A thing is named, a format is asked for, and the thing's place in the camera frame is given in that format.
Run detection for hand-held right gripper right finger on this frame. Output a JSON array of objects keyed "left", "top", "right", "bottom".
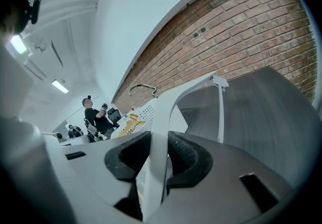
[{"left": 155, "top": 130, "right": 295, "bottom": 224}]

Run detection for white ceiling air conditioner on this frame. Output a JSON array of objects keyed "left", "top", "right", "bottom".
[{"left": 23, "top": 61, "right": 48, "bottom": 81}]

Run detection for black head camera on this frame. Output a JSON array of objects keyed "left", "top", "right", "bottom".
[{"left": 28, "top": 0, "right": 43, "bottom": 26}]

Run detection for white plastic laundry basket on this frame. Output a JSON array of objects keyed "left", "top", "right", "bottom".
[{"left": 110, "top": 98, "right": 189, "bottom": 141}]

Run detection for white plastic hanger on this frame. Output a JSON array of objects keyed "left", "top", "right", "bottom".
[{"left": 128, "top": 71, "right": 230, "bottom": 209}]

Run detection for dark ceiling vent strip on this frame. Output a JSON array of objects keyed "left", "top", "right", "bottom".
[{"left": 50, "top": 40, "right": 64, "bottom": 68}]

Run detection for black office chair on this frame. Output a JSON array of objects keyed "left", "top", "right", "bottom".
[{"left": 107, "top": 107, "right": 122, "bottom": 128}]

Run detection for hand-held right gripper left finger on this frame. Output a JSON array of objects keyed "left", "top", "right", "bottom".
[{"left": 59, "top": 130, "right": 152, "bottom": 220}]

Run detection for ceiling light panel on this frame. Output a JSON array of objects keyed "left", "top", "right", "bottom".
[
  {"left": 10, "top": 35, "right": 28, "bottom": 55},
  {"left": 51, "top": 79, "right": 70, "bottom": 95}
]

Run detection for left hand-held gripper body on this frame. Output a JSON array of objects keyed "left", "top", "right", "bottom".
[{"left": 41, "top": 130, "right": 64, "bottom": 143}]

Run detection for white ceiling pipes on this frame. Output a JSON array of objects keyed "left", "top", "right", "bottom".
[{"left": 37, "top": 0, "right": 100, "bottom": 30}]

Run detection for light wooden hanger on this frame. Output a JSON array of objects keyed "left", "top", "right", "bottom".
[{"left": 117, "top": 119, "right": 138, "bottom": 138}]

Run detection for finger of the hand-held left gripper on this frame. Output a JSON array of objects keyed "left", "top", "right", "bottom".
[{"left": 59, "top": 134, "right": 96, "bottom": 146}]

